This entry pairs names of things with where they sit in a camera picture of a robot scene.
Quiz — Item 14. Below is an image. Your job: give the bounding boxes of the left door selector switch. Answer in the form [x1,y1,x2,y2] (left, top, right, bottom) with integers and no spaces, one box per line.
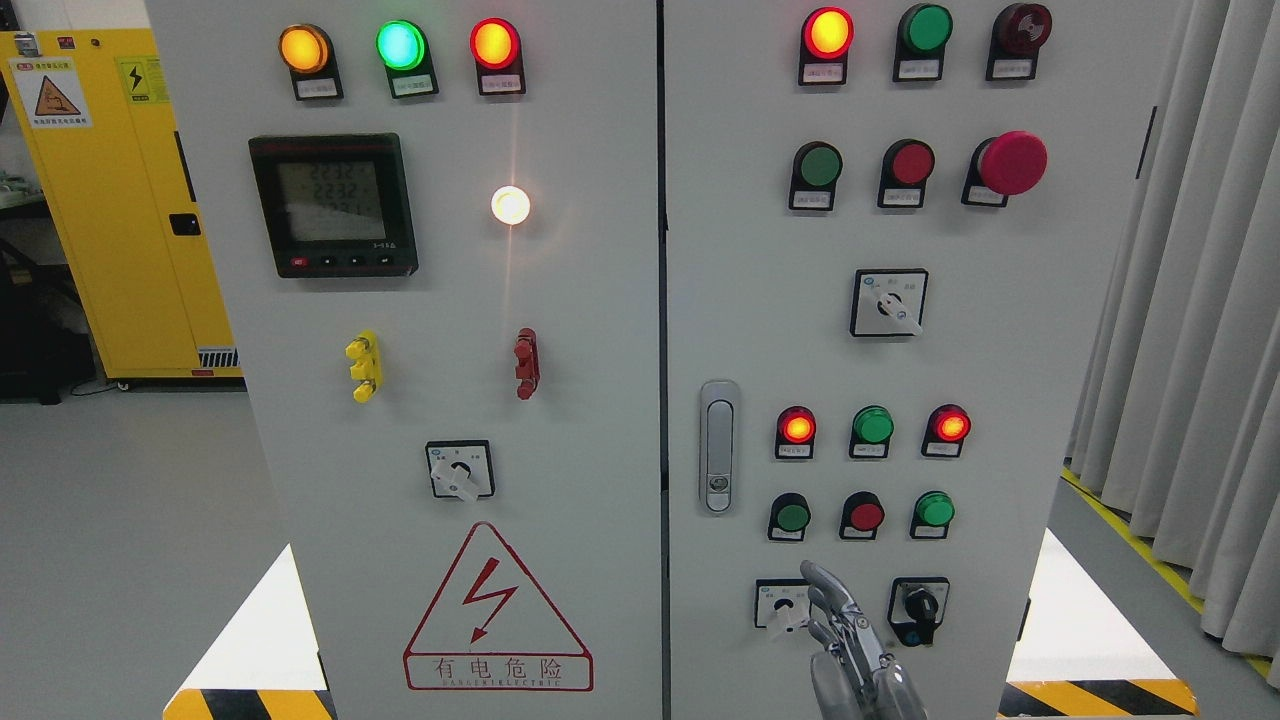
[424,439,497,502]

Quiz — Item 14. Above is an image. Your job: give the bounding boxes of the silver cabinet door handle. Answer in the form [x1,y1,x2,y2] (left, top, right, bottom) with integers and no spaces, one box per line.
[699,379,741,514]

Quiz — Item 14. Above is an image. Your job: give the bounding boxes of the white knob selector switch bottom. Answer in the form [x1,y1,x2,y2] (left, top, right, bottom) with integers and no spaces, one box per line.
[754,578,812,641]

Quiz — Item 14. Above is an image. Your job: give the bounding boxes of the red lit lamp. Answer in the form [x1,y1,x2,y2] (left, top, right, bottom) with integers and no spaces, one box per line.
[773,406,817,461]
[920,404,973,459]

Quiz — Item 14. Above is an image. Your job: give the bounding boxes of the red lit lamp middle right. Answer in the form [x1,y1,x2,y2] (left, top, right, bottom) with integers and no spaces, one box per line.
[920,404,973,459]

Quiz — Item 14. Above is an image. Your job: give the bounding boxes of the right door upper selector switch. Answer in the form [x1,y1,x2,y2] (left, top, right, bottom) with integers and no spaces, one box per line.
[849,268,929,338]

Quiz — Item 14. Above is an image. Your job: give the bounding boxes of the dark red buzzer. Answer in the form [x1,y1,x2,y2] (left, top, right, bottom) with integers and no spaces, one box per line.
[986,3,1053,81]

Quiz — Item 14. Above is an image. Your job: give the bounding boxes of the yellow terminal connector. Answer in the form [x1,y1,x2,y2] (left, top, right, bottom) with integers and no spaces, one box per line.
[346,329,384,404]

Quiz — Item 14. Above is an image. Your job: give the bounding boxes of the green push button lower right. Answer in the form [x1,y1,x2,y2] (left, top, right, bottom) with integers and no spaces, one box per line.
[909,489,956,541]

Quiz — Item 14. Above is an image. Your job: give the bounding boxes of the red push button upper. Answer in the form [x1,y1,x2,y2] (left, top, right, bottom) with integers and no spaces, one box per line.
[877,138,934,209]

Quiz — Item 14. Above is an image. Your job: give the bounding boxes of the green indicator lamp top right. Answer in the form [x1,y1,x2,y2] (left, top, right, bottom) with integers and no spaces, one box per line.
[892,3,954,83]

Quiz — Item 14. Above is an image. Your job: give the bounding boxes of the red indicator lamp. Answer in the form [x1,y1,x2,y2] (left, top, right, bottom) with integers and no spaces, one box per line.
[797,6,855,87]
[468,17,527,96]

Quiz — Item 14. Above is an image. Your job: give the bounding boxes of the red indicator lamp top right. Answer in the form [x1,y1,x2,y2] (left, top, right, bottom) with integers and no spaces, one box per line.
[797,6,855,87]

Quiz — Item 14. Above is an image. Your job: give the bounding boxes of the grey curtain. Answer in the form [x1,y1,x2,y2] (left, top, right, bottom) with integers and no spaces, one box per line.
[1069,1,1279,659]

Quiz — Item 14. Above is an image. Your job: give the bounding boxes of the red terminal connector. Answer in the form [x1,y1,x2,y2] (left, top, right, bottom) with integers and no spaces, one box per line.
[513,327,540,400]

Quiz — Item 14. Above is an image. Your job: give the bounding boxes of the green push button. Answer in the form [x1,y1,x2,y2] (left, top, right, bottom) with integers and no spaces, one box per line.
[767,492,812,542]
[909,489,956,541]
[787,141,844,211]

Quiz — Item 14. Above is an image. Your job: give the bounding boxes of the door selector switch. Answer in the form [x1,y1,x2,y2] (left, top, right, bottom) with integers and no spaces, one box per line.
[849,268,929,338]
[424,439,497,502]

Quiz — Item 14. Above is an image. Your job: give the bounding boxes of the green indicator lamp top left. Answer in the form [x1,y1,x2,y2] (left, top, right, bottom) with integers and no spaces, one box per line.
[375,19,439,99]

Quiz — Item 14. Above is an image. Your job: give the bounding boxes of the red indicator lamp top left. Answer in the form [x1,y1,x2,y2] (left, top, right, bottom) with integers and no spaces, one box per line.
[468,17,527,96]

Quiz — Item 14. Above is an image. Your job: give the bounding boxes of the white lit indicator lamp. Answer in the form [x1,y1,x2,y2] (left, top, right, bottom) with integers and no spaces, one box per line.
[490,184,531,227]

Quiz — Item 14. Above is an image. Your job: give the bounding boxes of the green lamp middle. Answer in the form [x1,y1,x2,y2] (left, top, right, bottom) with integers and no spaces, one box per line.
[847,405,895,460]

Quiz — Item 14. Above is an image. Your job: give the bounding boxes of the black knob selector switch bottom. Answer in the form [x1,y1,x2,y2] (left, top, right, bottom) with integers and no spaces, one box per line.
[887,577,950,647]

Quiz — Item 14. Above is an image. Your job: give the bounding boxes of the black digital power meter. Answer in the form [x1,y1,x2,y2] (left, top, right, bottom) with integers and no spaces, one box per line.
[248,133,419,278]

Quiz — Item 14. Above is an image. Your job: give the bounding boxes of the orange indicator lamp top left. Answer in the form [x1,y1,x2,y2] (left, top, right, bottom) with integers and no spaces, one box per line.
[278,23,344,101]

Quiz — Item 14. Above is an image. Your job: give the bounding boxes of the grey electrical cabinet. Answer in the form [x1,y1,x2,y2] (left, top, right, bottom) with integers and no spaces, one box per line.
[147,1,1189,719]

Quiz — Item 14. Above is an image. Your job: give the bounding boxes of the red push button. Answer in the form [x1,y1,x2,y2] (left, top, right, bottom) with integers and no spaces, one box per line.
[877,138,934,209]
[838,491,886,541]

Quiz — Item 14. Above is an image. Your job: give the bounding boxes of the green push button lower left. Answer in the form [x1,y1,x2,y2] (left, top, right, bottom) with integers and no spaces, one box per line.
[767,492,812,542]

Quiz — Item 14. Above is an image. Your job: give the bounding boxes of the red push button lower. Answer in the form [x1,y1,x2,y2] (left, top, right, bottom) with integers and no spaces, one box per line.
[838,491,886,541]

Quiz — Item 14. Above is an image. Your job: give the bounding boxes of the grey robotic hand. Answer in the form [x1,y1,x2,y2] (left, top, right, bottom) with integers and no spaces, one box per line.
[800,560,927,719]

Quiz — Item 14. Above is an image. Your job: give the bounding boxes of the red electric hazard warning sticker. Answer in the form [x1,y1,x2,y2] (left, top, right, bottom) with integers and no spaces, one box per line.
[403,521,595,692]

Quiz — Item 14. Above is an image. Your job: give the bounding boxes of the green indicator lamp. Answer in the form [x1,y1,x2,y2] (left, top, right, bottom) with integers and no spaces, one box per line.
[375,19,439,99]
[892,3,954,83]

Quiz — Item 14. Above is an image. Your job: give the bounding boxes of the green push button upper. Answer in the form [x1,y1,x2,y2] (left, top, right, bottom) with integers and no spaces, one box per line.
[787,141,844,211]

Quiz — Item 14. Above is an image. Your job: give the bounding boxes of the red lit lamp middle left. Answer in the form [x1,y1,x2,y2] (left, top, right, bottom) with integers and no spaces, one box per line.
[773,406,817,461]

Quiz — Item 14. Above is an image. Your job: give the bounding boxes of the yellow safety cabinet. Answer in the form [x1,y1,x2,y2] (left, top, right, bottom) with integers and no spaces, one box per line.
[3,29,243,382]

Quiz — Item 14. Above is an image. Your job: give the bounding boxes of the red emergency stop button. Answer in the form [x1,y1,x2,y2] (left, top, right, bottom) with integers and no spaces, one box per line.
[961,129,1050,208]

